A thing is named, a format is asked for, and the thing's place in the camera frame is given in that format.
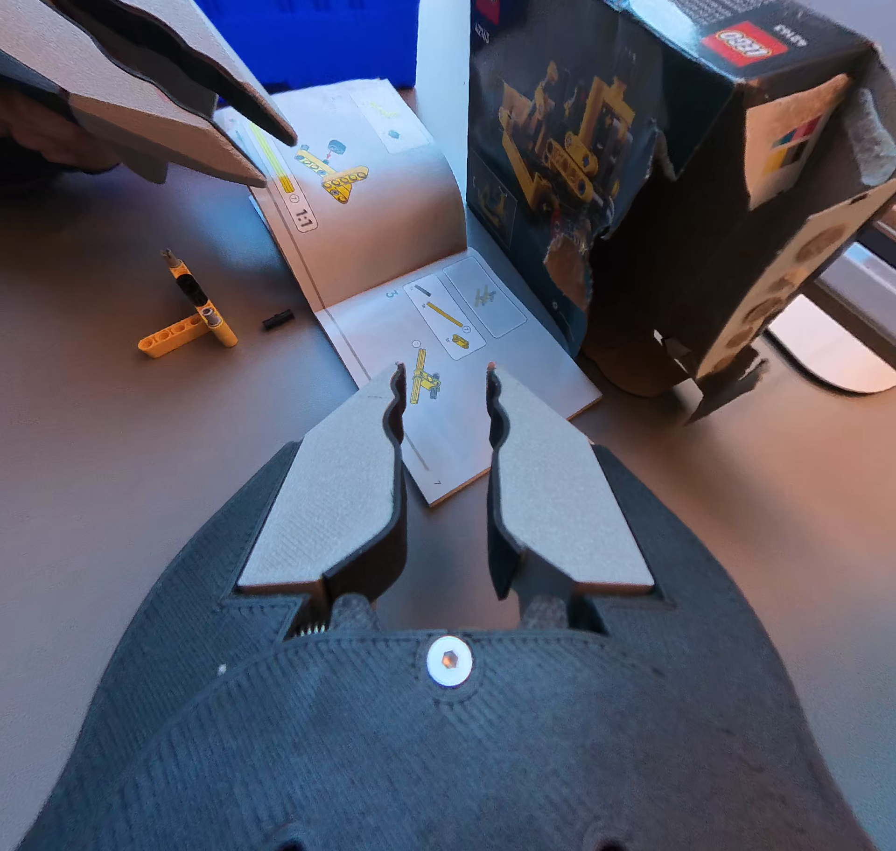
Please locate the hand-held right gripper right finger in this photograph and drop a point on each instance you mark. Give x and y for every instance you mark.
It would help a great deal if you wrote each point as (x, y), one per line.
(567, 508)

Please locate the black lego pin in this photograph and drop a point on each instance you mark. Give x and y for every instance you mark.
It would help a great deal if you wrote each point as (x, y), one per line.
(278, 320)

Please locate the black lego box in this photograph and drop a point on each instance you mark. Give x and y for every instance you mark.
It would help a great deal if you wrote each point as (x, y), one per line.
(630, 165)

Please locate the silver monitor with stand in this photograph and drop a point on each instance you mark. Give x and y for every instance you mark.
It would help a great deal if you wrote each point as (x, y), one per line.
(847, 354)

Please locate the person's left hand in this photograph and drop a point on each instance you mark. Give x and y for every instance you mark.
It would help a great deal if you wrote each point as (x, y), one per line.
(49, 141)

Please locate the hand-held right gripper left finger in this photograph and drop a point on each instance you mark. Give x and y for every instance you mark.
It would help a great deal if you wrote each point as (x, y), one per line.
(329, 501)

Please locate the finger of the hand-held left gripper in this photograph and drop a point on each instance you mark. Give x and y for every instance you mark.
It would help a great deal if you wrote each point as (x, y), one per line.
(91, 74)
(189, 32)

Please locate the yellow lego beam assembly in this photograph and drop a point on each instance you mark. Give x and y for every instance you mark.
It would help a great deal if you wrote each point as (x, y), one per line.
(185, 333)

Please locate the lego instruction booklet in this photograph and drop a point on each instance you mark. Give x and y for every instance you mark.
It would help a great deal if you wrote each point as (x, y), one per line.
(392, 207)

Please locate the blue plastic bin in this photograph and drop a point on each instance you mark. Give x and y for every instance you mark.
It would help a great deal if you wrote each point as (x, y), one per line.
(294, 18)

